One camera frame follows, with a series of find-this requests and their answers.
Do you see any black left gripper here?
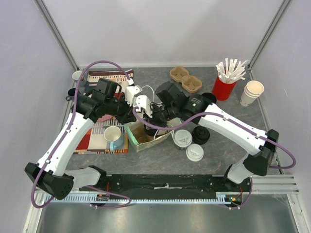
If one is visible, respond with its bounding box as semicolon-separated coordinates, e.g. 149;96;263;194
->
105;94;137;125

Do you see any green patterned paper bag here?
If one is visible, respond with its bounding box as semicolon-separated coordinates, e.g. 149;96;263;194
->
124;85;182;153

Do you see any black plastic cup lid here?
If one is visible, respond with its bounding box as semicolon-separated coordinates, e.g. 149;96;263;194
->
144;126;159;139

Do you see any white plastic cup lid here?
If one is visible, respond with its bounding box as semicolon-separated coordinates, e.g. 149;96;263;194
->
173;129;192;145

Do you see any black paper cup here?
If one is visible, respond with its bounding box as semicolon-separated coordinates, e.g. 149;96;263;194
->
175;144;190;150
202;92;217;103

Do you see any brown pulp carrier stack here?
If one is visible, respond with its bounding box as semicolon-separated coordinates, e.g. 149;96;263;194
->
170;66;203;93

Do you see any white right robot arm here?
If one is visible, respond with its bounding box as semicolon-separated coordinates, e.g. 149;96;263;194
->
149;82;279;191

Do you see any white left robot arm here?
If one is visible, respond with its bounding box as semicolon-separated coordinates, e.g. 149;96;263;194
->
25;78;141;200

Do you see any pink dotted plate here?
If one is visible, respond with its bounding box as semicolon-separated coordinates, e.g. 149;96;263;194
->
97;115;113;122

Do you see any light blue ceramic mug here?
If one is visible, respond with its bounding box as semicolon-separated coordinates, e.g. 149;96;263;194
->
104;126;124;151

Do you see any colourful patterned placemat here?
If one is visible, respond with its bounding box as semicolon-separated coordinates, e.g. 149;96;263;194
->
74;71;129;154

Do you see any black plastic lid stack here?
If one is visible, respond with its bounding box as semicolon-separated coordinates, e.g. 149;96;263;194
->
191;126;210;145

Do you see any white lid stack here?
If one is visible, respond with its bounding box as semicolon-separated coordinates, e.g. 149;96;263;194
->
186;144;204;162

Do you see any dark blue ceramic mug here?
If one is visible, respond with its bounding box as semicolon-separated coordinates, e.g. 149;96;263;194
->
65;88;76;101

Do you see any grey ceramic mug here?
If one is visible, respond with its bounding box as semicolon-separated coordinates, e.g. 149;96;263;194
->
71;70;82;82

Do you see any red ribbed paper cup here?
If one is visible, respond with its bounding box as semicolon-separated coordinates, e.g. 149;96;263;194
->
212;76;237;101

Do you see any white wrapped straws bundle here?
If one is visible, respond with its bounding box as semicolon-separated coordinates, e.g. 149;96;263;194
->
216;58;248;84

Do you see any white paper cup stack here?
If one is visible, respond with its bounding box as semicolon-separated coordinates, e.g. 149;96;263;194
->
240;80;264;106

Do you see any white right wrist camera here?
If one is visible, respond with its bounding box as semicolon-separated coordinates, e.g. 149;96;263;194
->
133;95;153;118

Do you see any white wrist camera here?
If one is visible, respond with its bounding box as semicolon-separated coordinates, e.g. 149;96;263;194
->
133;95;153;118
124;79;142;106

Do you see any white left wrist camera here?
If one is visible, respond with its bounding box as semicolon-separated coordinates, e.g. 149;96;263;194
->
124;79;142;106

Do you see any white slotted cable duct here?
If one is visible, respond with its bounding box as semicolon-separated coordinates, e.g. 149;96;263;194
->
51;192;231;204

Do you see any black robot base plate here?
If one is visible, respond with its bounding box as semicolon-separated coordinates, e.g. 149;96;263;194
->
95;174;250;198

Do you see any aluminium frame post left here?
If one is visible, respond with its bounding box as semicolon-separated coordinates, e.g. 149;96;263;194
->
34;0;79;71

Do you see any aluminium frame post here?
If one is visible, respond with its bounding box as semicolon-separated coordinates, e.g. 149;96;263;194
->
247;0;292;71
34;0;79;71

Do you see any aluminium frame post right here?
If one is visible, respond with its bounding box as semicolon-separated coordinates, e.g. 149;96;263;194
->
247;0;292;71

